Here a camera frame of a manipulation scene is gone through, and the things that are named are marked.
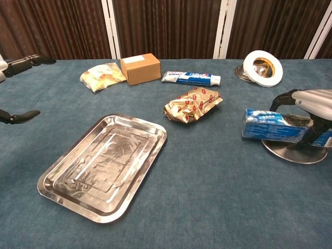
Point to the yellow snack packet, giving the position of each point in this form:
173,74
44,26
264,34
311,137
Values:
101,77

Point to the blue cookie box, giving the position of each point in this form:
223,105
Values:
269,127

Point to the white partition frame post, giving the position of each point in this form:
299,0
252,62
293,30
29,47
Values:
111,28
317,41
224,28

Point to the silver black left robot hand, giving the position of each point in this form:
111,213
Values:
18,66

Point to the gold red snack bag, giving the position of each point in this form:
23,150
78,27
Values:
192,105

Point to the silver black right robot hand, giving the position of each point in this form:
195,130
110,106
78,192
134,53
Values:
313,101

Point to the small round steel dish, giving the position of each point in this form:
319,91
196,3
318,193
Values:
240,73

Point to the white tape roll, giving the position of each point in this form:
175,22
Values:
248,64

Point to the blue white toothpaste tube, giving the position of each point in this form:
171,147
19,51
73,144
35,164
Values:
192,78

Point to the brown cardboard box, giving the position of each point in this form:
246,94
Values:
141,71

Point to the round stainless steel plate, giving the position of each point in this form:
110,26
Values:
288,155

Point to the rectangular stainless steel tray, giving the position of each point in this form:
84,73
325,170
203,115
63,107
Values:
98,166

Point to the brown pleated curtain panel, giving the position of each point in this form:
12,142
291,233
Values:
275,23
52,26
166,26

